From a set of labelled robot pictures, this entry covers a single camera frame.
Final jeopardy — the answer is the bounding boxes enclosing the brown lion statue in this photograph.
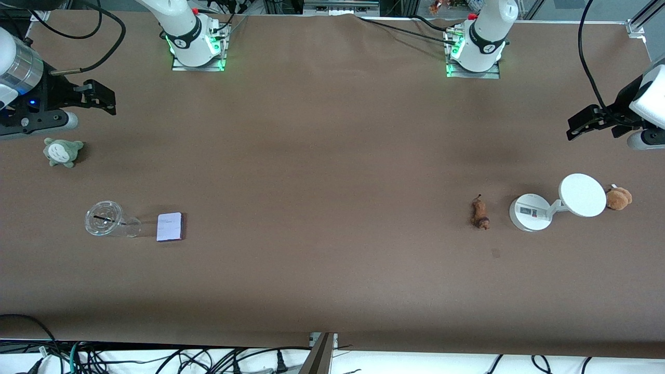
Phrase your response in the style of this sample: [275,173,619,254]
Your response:
[470,194,490,231]

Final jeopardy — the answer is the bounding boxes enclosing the lavender phone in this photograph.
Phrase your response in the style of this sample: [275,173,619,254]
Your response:
[156,212,184,242]

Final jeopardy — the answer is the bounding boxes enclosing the grey-green plush toy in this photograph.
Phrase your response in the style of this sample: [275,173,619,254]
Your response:
[43,138,84,168]

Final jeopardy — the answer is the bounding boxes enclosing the white round desk lamp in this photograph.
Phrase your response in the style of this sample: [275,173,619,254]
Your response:
[509,173,607,232]

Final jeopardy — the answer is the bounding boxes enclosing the brown plush toy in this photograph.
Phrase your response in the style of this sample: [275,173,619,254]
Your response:
[605,184,633,211]

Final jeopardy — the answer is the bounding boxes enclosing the clear plastic cup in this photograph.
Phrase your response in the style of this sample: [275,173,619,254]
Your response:
[84,201,142,238]

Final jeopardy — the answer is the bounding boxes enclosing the brown paper table cover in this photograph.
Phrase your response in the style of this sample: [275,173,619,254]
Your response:
[0,10,665,359]

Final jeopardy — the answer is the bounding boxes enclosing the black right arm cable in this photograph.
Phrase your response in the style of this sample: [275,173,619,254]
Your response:
[29,0,127,74]

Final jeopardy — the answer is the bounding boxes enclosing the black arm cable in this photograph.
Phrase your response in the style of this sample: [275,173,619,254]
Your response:
[578,0,613,112]
[29,0,127,74]

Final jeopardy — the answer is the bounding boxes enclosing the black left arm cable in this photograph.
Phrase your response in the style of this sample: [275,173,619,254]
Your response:
[578,0,613,112]

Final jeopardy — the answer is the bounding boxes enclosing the aluminium frame corner bracket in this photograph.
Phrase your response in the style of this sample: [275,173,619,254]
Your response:
[626,0,665,38]

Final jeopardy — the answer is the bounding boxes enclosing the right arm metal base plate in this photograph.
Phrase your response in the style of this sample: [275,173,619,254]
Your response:
[171,49,228,72]

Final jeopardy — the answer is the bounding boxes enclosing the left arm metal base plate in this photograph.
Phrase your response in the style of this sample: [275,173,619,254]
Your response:
[446,57,501,79]

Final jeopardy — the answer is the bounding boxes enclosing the black cable on table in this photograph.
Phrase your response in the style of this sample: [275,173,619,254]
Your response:
[358,17,458,45]

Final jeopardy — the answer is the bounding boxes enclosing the black looped floor cable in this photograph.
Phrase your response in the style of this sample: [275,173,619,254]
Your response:
[0,314,59,374]

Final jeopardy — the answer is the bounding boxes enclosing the silver metal rail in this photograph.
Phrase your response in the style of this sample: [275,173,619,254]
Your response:
[304,0,380,16]

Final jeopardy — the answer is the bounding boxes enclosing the aluminium frame post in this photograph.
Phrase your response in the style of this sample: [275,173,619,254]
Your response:
[299,332,338,374]

